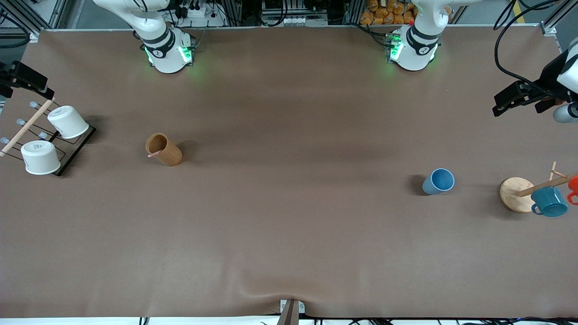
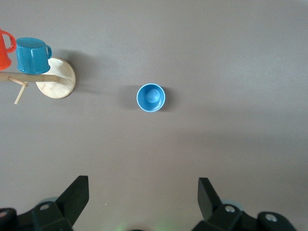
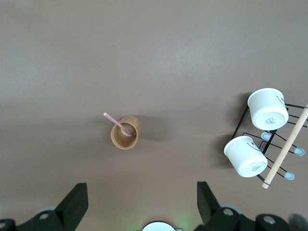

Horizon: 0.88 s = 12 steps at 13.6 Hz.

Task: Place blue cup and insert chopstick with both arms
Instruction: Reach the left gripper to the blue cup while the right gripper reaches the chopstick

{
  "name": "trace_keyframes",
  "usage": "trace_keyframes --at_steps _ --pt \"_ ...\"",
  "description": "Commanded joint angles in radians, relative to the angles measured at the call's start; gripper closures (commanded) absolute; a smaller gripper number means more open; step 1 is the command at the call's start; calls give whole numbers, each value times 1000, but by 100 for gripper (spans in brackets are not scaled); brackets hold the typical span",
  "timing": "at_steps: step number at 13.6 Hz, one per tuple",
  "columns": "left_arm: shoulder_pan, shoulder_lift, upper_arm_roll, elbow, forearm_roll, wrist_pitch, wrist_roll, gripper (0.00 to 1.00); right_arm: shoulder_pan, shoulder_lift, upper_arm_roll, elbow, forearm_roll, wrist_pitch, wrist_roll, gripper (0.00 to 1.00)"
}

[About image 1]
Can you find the wooden mug tree stand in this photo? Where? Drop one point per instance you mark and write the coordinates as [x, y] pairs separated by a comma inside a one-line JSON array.
[[515, 195]]

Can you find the white power strip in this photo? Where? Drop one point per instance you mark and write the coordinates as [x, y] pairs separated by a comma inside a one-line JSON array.
[[201, 16]]

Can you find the orange mug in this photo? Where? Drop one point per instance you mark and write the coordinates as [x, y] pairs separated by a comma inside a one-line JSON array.
[[574, 187]]

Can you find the brown cork cup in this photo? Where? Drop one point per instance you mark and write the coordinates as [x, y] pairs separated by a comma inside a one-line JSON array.
[[167, 152]]

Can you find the teal mug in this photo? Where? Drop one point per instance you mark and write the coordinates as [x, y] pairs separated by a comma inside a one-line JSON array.
[[550, 202]]

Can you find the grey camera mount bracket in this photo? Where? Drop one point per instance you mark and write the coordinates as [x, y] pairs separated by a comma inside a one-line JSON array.
[[291, 311]]

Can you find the white cup printed bottom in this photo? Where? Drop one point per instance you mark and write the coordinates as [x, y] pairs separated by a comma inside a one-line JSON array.
[[40, 158]]

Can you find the bag of orange bread rolls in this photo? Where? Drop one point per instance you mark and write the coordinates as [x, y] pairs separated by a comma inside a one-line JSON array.
[[388, 12]]

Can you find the blue cup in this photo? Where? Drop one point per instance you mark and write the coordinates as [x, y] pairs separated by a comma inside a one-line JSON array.
[[439, 181]]

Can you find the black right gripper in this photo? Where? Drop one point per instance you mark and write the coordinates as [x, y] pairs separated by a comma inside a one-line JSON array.
[[18, 76]]

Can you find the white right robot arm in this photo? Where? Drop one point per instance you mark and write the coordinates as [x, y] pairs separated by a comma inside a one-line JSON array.
[[158, 43]]

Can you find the pink chopstick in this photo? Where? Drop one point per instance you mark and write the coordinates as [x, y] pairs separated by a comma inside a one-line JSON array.
[[153, 154]]

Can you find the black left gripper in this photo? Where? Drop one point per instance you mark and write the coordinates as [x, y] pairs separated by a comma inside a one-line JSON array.
[[551, 76]]

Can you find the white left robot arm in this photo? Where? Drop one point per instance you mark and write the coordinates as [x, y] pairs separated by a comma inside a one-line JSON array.
[[413, 49]]

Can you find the white connector block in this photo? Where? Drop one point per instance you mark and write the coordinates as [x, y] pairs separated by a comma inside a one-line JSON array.
[[295, 20]]

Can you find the white cup plain bottom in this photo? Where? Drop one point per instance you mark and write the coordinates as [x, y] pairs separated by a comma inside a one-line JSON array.
[[68, 122]]

